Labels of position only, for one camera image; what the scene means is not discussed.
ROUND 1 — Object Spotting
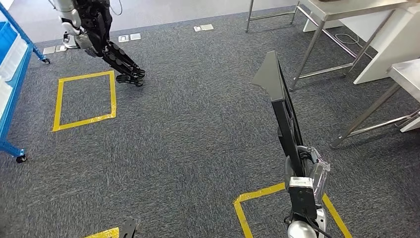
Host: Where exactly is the white block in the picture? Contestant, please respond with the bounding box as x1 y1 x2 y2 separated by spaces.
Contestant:
302 12 344 33

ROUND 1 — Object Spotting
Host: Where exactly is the blue plastic crate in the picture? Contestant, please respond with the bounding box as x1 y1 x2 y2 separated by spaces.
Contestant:
0 21 19 64

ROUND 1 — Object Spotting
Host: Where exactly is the white plastic crate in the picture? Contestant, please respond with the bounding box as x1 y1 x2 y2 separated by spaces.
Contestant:
0 34 30 83
0 77 14 119

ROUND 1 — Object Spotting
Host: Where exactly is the black white humanoid robot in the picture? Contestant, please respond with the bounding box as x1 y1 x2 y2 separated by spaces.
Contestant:
49 0 147 88

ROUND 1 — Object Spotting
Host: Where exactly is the white partition panel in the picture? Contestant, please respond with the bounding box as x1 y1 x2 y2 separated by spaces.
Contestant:
339 4 420 85

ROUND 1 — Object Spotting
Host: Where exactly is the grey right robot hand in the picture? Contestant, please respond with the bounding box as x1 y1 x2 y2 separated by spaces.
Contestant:
284 146 331 208

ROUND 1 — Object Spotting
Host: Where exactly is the small steel table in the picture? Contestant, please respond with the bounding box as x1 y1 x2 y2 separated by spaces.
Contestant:
329 58 420 149

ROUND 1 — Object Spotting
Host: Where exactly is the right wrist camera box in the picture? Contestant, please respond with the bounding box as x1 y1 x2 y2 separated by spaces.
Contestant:
288 177 318 221

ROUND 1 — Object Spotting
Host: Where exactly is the white floor cable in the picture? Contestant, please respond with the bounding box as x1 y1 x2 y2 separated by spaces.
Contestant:
334 33 375 60

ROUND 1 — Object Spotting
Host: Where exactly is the black plastic bracket part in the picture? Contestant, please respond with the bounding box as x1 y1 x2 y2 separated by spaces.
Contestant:
252 50 311 179

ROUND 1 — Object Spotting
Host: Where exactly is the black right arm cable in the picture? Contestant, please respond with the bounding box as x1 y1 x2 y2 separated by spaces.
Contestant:
284 212 333 238

